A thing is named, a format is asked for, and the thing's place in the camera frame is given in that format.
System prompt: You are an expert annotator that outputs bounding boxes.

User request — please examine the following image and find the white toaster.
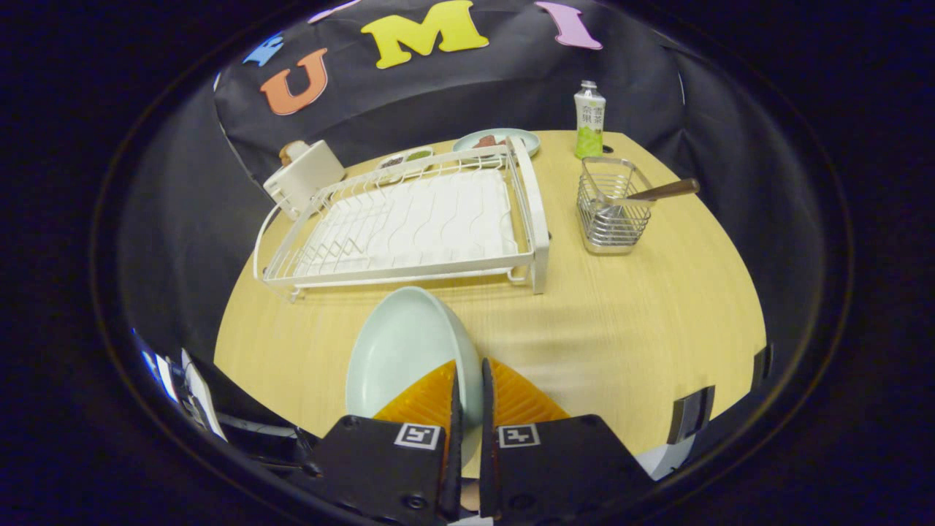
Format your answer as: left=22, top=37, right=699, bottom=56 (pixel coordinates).
left=263, top=140, right=346, bottom=220

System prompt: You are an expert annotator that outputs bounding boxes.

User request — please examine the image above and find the white wire dish rack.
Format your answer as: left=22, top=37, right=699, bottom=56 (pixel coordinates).
left=253, top=135, right=550, bottom=302

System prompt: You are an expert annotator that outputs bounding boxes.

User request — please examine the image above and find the pale green plate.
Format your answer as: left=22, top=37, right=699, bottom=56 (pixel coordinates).
left=345, top=286, right=484, bottom=468

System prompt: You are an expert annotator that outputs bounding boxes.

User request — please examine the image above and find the black backdrop cloth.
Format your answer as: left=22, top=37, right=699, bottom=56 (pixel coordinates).
left=117, top=0, right=826, bottom=351

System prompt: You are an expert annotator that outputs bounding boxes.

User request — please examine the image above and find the lit screen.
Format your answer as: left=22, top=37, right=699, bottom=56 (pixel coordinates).
left=135, top=336, right=180, bottom=403

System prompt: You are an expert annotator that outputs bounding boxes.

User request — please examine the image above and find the wooden handled spoon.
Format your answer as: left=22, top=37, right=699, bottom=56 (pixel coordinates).
left=595, top=178, right=701, bottom=220

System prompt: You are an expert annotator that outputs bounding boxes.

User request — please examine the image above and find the white divided condiment dish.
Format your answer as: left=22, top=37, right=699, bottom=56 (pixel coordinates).
left=376, top=146, right=435, bottom=174

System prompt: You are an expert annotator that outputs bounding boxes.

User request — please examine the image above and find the black table clamp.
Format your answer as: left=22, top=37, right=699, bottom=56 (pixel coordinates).
left=668, top=386, right=715, bottom=445
left=752, top=343, right=774, bottom=392

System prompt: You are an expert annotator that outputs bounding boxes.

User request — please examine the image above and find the green drink bottle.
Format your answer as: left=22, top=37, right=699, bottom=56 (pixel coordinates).
left=574, top=80, right=607, bottom=160

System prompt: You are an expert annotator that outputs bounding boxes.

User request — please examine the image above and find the small plate with food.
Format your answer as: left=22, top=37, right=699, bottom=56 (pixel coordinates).
left=451, top=129, right=541, bottom=158

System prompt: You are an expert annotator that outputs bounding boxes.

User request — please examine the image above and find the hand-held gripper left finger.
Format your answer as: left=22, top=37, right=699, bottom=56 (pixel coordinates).
left=307, top=359, right=465, bottom=525

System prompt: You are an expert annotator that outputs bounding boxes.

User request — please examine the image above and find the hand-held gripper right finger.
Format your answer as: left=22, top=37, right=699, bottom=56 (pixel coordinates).
left=478, top=358, right=655, bottom=521

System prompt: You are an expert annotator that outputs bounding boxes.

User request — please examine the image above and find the metal wire basket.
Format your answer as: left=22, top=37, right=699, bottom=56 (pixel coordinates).
left=577, top=156, right=653, bottom=255

